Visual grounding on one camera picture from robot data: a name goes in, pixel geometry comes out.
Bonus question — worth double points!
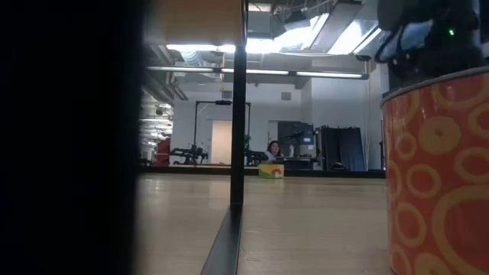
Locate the long ceiling light tube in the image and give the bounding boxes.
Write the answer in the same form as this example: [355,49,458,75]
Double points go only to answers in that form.
[144,65,370,80]

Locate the black curtain panels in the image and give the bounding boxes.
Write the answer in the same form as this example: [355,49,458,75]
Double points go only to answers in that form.
[319,125,367,172]

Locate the person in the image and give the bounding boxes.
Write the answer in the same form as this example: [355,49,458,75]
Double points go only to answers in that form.
[263,140,286,165]

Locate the red cabinet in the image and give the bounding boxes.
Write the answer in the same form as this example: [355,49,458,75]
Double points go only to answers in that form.
[155,137,172,167]

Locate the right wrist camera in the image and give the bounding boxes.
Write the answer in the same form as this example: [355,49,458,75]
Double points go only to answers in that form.
[388,49,419,89]

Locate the black wall monitor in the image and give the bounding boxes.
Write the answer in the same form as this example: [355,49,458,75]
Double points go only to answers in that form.
[277,121,316,146]

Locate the black gantry frame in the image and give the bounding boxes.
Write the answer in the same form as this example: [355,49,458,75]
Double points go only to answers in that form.
[193,99,252,166]

